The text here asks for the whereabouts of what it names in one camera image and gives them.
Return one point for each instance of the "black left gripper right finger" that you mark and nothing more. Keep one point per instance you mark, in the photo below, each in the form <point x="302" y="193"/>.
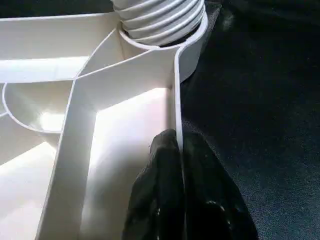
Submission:
<point x="212" y="200"/>

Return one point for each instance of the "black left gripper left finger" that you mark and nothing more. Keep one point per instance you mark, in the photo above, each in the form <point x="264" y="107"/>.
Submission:
<point x="157" y="195"/>

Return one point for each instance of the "white plastic table top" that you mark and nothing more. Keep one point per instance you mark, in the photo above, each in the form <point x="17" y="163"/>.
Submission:
<point x="75" y="115"/>

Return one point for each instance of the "white plastic table leg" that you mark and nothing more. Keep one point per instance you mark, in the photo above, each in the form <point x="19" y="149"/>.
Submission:
<point x="160" y="20"/>

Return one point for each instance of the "black work mat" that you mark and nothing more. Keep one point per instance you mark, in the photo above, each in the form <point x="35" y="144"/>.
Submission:
<point x="265" y="125"/>

